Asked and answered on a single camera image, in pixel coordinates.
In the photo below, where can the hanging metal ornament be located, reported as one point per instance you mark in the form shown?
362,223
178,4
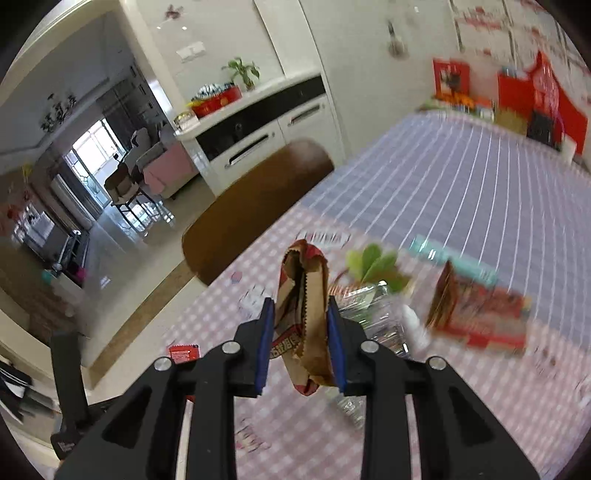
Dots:
396,46

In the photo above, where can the pink checked tablecloth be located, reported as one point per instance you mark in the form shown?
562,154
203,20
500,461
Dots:
286,438

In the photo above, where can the dark dining chair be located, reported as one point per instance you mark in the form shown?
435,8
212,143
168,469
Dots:
122,184

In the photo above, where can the crushed clear plastic bottle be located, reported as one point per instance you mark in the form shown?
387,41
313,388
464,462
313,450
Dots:
383,318

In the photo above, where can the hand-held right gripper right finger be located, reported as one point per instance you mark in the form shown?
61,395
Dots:
336,350

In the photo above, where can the black chandelier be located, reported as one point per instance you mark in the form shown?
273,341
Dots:
57,113

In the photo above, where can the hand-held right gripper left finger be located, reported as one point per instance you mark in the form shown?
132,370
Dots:
265,341

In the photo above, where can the potted green plant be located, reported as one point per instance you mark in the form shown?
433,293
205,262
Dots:
242,71

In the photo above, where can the red and white wall poster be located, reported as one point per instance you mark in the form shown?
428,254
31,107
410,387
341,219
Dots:
508,27

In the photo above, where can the white sideboard cabinet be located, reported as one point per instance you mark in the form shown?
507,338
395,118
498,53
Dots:
295,117

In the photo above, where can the red printed paper bag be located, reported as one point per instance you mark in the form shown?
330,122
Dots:
480,309

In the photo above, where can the small white wrapper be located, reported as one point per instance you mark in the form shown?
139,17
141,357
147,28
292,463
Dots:
251,302

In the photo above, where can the pink armchair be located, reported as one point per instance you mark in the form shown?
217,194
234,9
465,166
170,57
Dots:
168,170

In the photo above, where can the black box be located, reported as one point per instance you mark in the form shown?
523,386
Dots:
542,125

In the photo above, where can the small red wrapper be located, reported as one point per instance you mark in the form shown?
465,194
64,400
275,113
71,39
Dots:
183,354

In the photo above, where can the red gift box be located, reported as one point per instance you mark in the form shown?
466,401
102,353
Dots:
450,78

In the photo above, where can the large red gift bag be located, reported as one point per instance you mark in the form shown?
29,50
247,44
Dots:
545,90

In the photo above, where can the teal plastic packet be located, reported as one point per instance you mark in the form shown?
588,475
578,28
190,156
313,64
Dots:
427,247

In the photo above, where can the green leaves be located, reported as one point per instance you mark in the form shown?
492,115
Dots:
374,265

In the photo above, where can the purple checked tablecloth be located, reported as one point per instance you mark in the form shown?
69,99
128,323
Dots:
438,184

